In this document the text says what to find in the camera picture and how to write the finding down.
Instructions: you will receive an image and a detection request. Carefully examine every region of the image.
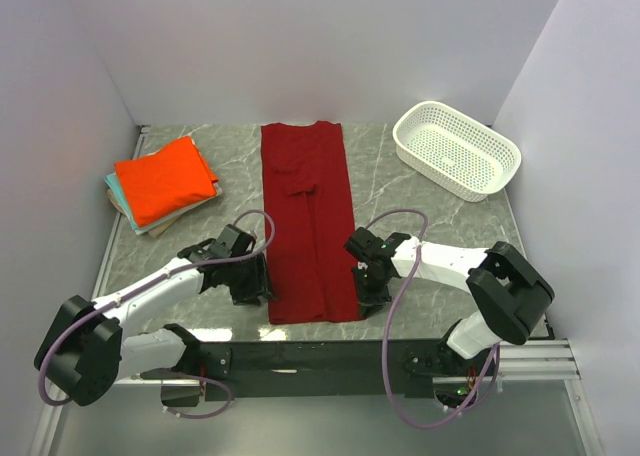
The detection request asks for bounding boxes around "dark red t shirt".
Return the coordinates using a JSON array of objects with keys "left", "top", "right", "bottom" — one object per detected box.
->
[{"left": 261, "top": 121, "right": 361, "bottom": 325}]

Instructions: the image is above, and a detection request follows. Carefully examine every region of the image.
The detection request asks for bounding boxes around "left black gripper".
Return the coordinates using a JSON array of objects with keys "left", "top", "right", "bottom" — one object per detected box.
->
[{"left": 225, "top": 252, "right": 277, "bottom": 306}]

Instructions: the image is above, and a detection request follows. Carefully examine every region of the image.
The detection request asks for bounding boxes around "white plastic basket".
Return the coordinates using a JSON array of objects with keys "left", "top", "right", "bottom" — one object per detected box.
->
[{"left": 392, "top": 101, "right": 522, "bottom": 203}]

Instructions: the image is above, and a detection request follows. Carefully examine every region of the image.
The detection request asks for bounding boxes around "black base beam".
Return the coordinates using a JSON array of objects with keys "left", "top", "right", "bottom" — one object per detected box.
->
[{"left": 159, "top": 339, "right": 499, "bottom": 407}]

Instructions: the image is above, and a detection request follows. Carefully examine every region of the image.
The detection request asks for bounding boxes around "teal folded t shirt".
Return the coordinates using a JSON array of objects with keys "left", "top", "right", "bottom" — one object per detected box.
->
[{"left": 104, "top": 172, "right": 149, "bottom": 234}]

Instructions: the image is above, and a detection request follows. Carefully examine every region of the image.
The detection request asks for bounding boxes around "orange folded t shirt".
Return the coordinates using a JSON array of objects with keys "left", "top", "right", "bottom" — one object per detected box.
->
[{"left": 114, "top": 135, "right": 219, "bottom": 228}]

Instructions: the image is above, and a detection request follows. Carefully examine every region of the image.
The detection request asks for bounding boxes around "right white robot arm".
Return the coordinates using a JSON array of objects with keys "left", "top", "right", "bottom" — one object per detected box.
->
[{"left": 345, "top": 227, "right": 555, "bottom": 376}]

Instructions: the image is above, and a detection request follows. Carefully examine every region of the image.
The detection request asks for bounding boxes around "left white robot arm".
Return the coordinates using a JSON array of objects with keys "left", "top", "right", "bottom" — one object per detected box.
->
[{"left": 34, "top": 224, "right": 273, "bottom": 406}]

